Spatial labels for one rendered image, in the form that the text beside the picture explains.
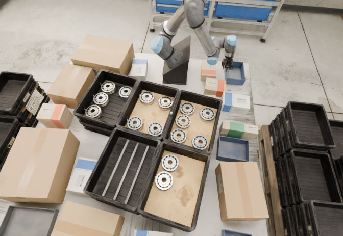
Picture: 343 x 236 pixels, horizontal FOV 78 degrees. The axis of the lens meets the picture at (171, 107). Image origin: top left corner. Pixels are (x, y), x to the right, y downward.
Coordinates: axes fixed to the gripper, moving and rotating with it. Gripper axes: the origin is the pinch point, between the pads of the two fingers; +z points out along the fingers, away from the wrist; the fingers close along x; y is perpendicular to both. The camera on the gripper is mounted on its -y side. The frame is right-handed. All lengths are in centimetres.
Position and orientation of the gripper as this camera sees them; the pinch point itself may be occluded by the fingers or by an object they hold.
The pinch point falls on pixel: (226, 70)
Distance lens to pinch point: 185.7
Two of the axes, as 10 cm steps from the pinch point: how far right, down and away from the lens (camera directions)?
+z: 1.0, 5.4, 8.3
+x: 9.9, 0.6, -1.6
